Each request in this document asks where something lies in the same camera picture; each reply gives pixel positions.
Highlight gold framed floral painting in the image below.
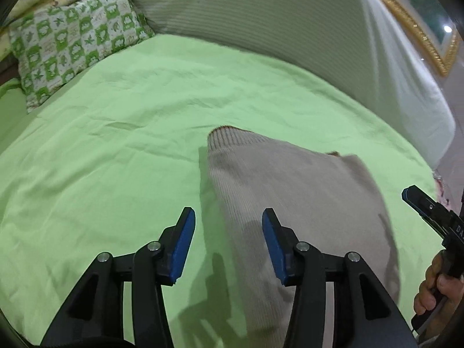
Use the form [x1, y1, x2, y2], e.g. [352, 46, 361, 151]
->
[381, 0, 461, 77]

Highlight green white checkered pillow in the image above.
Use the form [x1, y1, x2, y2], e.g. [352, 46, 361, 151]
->
[9, 0, 154, 112]

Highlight striped white headboard cover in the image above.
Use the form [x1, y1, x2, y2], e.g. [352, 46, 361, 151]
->
[131, 0, 456, 167]

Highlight pink floral cloth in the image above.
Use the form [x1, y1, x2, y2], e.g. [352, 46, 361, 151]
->
[433, 171, 452, 210]

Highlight person's right hand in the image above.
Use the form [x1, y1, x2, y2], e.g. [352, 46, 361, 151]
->
[414, 251, 463, 318]

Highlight green bed sheet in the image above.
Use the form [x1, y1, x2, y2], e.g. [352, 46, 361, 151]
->
[1, 35, 441, 347]

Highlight beige knit sweater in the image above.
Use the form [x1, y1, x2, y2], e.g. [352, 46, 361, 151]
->
[208, 126, 400, 347]

